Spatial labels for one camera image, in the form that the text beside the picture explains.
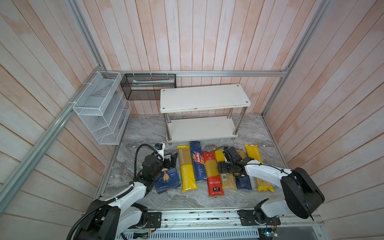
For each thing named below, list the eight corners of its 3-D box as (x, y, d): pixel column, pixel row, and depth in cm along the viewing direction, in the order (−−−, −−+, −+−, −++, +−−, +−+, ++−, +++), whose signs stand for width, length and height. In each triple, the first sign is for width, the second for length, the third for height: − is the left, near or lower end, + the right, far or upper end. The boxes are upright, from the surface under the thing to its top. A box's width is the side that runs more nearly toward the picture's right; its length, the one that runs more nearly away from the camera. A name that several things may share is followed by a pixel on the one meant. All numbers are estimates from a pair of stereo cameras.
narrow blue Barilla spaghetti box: (195, 181, 88) (196, 179, 85) (190, 144, 104) (190, 141, 102) (207, 180, 88) (208, 177, 85) (199, 143, 105) (200, 140, 102)
